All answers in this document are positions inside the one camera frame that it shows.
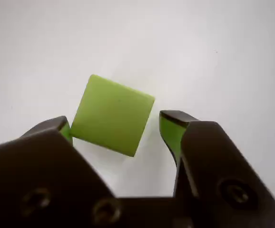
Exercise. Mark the green lego block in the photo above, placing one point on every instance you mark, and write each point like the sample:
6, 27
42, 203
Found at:
111, 116

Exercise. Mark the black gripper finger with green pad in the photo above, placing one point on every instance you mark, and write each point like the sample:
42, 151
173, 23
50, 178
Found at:
32, 171
223, 166

